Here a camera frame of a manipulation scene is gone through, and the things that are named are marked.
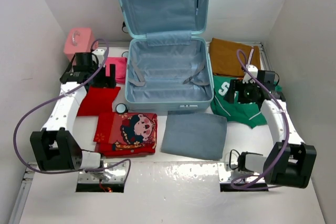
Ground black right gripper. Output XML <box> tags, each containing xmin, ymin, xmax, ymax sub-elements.
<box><xmin>224</xmin><ymin>79</ymin><xmax>259</xmax><ymax>104</ymax></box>

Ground plain red cloth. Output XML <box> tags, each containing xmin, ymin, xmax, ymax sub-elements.
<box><xmin>77</xmin><ymin>87</ymin><xmax>121</xmax><ymax>116</ymax></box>

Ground green lettered jersey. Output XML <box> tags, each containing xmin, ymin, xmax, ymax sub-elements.
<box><xmin>211</xmin><ymin>76</ymin><xmax>267</xmax><ymax>129</ymax></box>

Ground brown trousers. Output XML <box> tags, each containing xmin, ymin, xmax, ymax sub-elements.
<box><xmin>208</xmin><ymin>37</ymin><xmax>262</xmax><ymax>79</ymax></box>

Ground pink cosmetic case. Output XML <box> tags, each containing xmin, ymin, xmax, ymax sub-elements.
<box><xmin>64</xmin><ymin>27</ymin><xmax>95</xmax><ymax>61</ymax></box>

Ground red cartoon print cloth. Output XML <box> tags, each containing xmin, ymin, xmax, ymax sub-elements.
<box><xmin>93</xmin><ymin>112</ymin><xmax>158</xmax><ymax>157</ymax></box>

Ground light blue suitcase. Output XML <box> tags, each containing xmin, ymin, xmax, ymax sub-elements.
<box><xmin>119</xmin><ymin>0</ymin><xmax>214</xmax><ymax>112</ymax></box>

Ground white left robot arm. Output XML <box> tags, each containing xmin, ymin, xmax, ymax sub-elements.
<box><xmin>30</xmin><ymin>49</ymin><xmax>116</xmax><ymax>174</ymax></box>

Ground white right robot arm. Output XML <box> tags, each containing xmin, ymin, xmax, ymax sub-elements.
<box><xmin>224</xmin><ymin>65</ymin><xmax>317</xmax><ymax>188</ymax></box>

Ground pink folded towel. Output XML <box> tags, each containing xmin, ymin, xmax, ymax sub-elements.
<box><xmin>105</xmin><ymin>57</ymin><xmax>128</xmax><ymax>84</ymax></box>

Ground front left suitcase wheel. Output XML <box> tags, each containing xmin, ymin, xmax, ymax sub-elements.
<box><xmin>115</xmin><ymin>103</ymin><xmax>128</xmax><ymax>114</ymax></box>

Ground lid suitcase wheel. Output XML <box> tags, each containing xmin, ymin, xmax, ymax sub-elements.
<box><xmin>121</xmin><ymin>22</ymin><xmax>129</xmax><ymax>34</ymax></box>

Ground grey folded towel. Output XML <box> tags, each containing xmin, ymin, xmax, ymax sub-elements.
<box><xmin>161</xmin><ymin>113</ymin><xmax>227</xmax><ymax>160</ymax></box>

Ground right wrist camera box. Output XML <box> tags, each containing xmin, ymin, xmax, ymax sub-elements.
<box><xmin>257</xmin><ymin>70</ymin><xmax>276</xmax><ymax>85</ymax></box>

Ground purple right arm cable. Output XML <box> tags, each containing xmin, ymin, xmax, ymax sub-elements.
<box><xmin>230</xmin><ymin>48</ymin><xmax>290</xmax><ymax>191</ymax></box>

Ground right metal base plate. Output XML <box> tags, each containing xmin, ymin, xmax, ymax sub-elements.
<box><xmin>217</xmin><ymin>162</ymin><xmax>259</xmax><ymax>185</ymax></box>

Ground metal base plate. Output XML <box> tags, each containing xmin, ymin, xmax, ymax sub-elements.
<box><xmin>77</xmin><ymin>161</ymin><xmax>130</xmax><ymax>185</ymax></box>
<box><xmin>217</xmin><ymin>162</ymin><xmax>259</xmax><ymax>185</ymax></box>

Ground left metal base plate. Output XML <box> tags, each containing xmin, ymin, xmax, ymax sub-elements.
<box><xmin>77</xmin><ymin>161</ymin><xmax>130</xmax><ymax>185</ymax></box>

